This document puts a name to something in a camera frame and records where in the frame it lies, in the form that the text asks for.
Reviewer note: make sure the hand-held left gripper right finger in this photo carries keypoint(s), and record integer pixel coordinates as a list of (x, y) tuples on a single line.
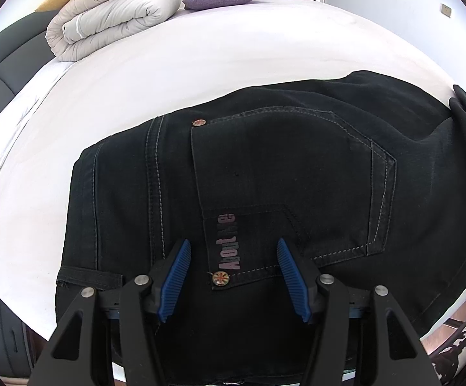
[(297, 285)]

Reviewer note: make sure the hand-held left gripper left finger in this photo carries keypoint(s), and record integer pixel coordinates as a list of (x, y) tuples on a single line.
[(174, 283)]

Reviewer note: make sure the black denim pants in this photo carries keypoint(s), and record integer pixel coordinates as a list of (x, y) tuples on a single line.
[(277, 161)]

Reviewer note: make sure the camouflage shorts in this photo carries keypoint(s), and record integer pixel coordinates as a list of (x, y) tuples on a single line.
[(464, 337)]

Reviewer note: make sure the bed with white sheet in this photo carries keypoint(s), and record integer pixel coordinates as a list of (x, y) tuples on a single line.
[(176, 68)]

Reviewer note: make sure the folded beige duvet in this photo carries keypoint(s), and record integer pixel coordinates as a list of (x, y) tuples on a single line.
[(116, 20)]

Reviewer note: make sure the brass wall socket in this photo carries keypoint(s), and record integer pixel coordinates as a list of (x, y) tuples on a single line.
[(446, 11)]

